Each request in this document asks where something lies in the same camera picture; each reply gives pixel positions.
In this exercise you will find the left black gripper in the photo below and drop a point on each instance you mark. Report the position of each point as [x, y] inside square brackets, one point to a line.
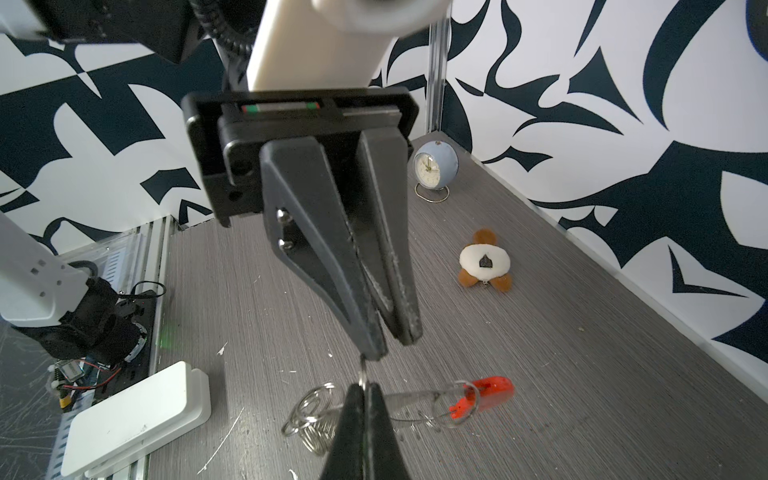
[299, 133]

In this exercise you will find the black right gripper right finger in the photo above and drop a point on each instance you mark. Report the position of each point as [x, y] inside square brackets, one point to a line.
[381, 453]

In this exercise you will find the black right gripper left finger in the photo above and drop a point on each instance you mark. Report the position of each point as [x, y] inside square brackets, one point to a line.
[345, 459]

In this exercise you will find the red key tag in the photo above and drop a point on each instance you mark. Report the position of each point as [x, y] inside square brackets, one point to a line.
[481, 395]

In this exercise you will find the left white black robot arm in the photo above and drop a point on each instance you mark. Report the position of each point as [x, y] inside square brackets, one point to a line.
[115, 113]

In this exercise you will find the brown white plush dog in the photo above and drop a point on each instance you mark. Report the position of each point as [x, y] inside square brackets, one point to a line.
[483, 261]

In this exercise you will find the white rectangular box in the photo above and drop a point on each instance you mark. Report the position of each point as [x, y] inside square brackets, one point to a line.
[111, 435]

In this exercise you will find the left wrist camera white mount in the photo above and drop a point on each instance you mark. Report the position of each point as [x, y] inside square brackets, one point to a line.
[321, 45]

